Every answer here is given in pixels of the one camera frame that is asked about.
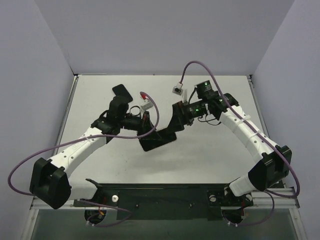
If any black phone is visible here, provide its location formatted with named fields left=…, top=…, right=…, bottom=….
left=112, top=84, right=133, bottom=103
left=147, top=131, right=177, bottom=147

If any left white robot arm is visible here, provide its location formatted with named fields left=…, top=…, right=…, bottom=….
left=29, top=96, right=156, bottom=210

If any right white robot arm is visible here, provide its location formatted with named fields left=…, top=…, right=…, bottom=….
left=162, top=81, right=292, bottom=205

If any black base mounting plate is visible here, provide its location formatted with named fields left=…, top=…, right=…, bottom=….
left=88, top=183, right=253, bottom=223

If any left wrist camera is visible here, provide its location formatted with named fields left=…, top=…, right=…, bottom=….
left=140, top=92, right=154, bottom=112

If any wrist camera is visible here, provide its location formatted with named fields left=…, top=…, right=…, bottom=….
left=140, top=92, right=154, bottom=112
left=172, top=84, right=188, bottom=103

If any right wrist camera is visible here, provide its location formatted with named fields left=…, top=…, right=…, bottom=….
left=172, top=84, right=188, bottom=103

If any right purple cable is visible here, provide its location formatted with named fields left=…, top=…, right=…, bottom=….
left=178, top=60, right=301, bottom=227

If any purple cable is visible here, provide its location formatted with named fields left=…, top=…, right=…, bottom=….
left=178, top=60, right=301, bottom=227
left=7, top=93, right=161, bottom=228

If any aluminium frame rail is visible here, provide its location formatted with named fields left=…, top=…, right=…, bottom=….
left=29, top=74, right=301, bottom=213

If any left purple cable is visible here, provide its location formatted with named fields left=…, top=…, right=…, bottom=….
left=7, top=93, right=161, bottom=228

